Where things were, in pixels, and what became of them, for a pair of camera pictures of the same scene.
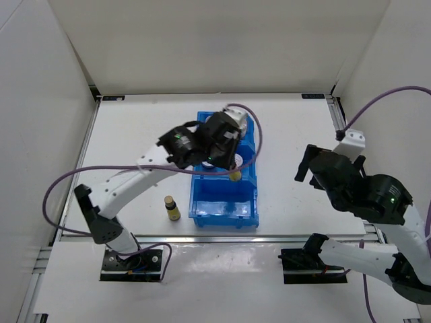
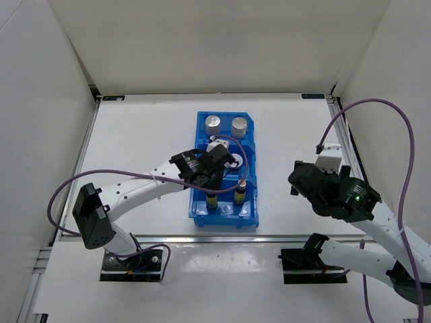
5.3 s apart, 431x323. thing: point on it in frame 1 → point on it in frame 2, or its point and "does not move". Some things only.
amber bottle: [172, 209] → [211, 202]
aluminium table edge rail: [219, 239] does not move
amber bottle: [236, 176] → [240, 192]
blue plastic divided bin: [217, 201] does not move
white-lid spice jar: [238, 160] does not move
